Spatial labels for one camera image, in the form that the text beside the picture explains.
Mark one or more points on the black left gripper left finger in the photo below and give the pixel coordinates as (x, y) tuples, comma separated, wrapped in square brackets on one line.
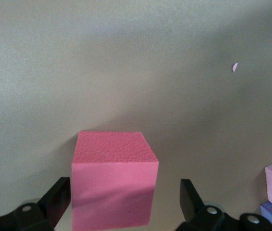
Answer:
[(56, 199)]

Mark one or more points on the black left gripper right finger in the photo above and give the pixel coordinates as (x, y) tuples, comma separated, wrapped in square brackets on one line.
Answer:
[(188, 202)]

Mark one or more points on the red foam block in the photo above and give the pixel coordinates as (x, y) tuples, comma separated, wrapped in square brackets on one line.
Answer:
[(114, 180)]

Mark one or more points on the small pale foam crumb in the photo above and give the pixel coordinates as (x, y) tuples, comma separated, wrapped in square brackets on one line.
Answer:
[(234, 68)]

